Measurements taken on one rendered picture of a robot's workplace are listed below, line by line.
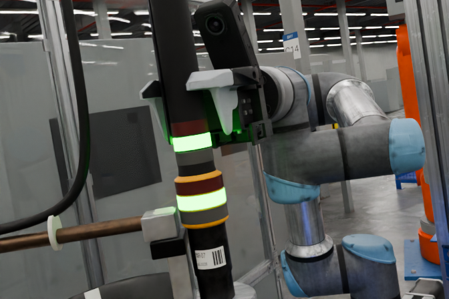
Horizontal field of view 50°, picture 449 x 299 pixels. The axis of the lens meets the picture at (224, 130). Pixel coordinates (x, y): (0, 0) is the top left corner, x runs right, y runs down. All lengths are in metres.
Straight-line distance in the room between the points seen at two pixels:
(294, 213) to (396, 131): 0.50
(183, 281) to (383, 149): 0.34
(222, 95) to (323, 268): 0.80
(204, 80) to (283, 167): 0.29
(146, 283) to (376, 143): 0.35
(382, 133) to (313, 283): 0.59
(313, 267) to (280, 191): 0.52
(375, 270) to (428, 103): 0.41
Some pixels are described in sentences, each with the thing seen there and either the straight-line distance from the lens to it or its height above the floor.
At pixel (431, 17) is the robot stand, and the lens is 1.24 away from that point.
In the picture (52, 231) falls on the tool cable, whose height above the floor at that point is 1.55.
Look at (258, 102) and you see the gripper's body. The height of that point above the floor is 1.63.
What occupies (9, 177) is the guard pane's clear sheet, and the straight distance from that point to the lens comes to 1.15.
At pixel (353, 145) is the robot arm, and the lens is 0.66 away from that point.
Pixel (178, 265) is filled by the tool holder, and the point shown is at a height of 1.50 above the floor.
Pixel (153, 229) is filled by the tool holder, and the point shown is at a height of 1.54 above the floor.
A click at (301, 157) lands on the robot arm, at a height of 1.55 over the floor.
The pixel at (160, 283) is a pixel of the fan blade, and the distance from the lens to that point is 0.62.
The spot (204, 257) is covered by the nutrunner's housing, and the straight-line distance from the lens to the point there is 0.43.
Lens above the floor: 1.64
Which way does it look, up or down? 3 degrees down
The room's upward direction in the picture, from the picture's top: 9 degrees counter-clockwise
